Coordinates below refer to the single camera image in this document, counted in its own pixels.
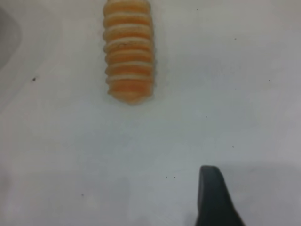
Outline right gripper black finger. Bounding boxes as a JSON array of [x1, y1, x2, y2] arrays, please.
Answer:
[[194, 165, 248, 226]]

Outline orange ridged bread roll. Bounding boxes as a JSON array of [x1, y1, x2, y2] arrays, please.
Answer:
[[102, 0, 156, 106]]

